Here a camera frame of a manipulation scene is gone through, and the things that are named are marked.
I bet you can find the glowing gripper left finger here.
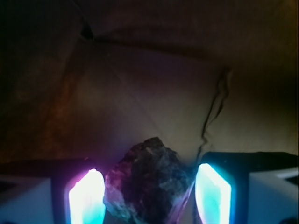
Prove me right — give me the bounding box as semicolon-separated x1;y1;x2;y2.
0;159;106;224

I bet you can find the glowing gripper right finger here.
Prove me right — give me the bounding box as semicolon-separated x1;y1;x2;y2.
194;152;299;224

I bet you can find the dark rough rock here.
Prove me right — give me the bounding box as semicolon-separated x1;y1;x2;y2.
104;137;195;224

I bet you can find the brown paper bag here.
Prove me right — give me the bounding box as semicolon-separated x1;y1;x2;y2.
0;0;299;178

